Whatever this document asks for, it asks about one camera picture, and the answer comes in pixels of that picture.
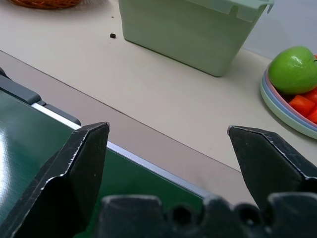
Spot green conveyor belt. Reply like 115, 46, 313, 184
0, 66, 211, 238

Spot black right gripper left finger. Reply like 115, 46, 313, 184
0, 121, 111, 238

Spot pastel stacked plates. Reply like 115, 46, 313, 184
260, 60, 317, 140

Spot brown wicker basket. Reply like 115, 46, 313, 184
9, 0, 82, 9

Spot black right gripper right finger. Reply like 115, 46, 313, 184
227, 125, 317, 211

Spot green apple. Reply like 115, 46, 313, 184
268, 46, 317, 95

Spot light green plastic bin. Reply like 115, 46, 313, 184
118, 0, 275, 77

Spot orange carrot piece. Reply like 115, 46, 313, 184
288, 88, 317, 124

